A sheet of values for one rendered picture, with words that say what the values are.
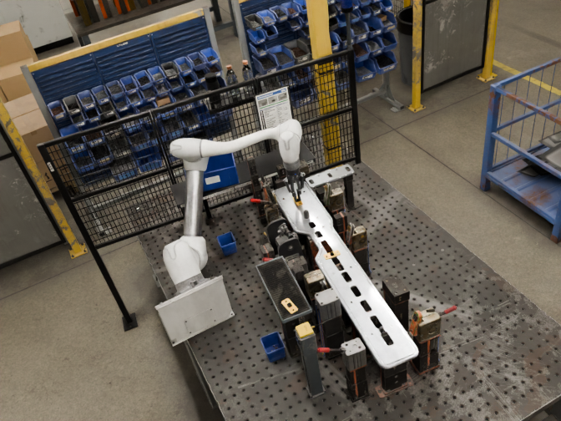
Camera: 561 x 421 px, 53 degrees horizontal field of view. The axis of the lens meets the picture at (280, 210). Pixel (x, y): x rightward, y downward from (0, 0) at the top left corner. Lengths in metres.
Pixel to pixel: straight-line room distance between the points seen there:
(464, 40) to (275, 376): 4.14
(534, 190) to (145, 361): 3.09
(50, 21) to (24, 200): 4.88
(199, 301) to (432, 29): 3.67
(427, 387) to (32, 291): 3.25
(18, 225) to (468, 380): 3.49
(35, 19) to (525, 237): 7.21
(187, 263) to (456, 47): 3.86
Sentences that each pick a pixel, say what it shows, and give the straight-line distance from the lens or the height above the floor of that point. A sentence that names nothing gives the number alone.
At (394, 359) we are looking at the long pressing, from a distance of 2.48.
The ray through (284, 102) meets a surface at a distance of 3.50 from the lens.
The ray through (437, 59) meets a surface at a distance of 5.86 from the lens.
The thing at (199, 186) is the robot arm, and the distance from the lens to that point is 3.22.
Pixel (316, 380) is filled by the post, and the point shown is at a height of 0.81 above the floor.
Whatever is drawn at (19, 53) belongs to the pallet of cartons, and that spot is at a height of 0.82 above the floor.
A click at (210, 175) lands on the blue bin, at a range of 3.36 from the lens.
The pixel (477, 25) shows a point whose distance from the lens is 6.06.
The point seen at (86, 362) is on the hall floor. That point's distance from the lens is 4.19.
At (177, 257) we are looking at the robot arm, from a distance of 3.01.
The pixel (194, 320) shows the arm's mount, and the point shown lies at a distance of 3.02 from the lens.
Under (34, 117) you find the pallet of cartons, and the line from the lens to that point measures 5.65.
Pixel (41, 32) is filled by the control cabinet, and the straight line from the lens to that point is 9.23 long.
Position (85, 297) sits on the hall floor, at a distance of 4.62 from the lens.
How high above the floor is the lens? 3.05
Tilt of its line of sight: 40 degrees down
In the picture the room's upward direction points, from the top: 11 degrees counter-clockwise
